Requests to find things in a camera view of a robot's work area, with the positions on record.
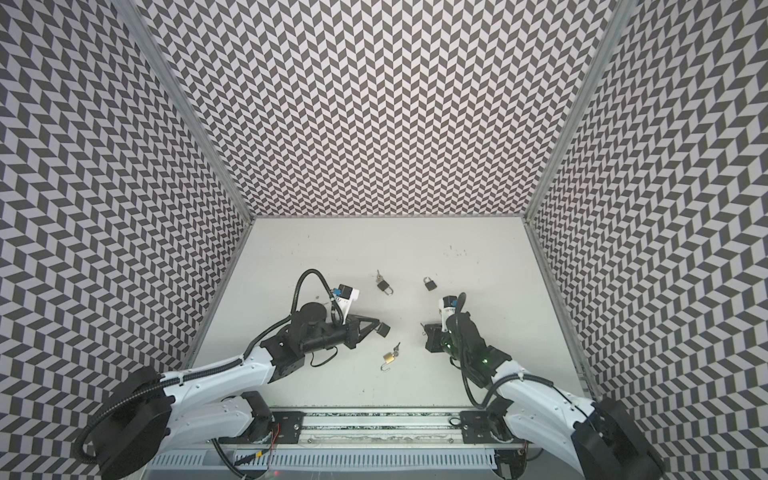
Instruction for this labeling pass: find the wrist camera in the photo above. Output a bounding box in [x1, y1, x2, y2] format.
[330, 284, 359, 326]
[439, 292, 467, 333]

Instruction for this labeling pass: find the left black corrugated cable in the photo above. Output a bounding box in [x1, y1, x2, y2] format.
[290, 268, 346, 328]

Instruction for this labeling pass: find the right black corrugated cable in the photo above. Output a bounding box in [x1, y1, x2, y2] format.
[452, 292, 559, 409]

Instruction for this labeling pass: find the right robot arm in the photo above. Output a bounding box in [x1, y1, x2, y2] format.
[423, 309, 665, 479]

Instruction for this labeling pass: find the brass padlock with keys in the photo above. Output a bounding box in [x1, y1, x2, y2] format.
[380, 343, 400, 372]

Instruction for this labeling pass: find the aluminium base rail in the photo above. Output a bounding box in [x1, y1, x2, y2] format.
[128, 407, 637, 478]

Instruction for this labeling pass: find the black corrugated cable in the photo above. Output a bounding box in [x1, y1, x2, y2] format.
[452, 292, 559, 409]
[290, 268, 346, 328]

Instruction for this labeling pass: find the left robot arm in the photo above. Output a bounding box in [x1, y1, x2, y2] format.
[72, 302, 389, 479]

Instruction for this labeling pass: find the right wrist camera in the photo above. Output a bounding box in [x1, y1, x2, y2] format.
[439, 292, 467, 333]

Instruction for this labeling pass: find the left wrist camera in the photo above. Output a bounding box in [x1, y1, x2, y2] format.
[330, 284, 359, 326]

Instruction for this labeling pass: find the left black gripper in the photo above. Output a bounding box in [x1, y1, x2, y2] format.
[303, 314, 381, 357]

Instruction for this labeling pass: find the black padlock top with keys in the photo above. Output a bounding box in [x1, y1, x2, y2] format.
[375, 272, 394, 296]

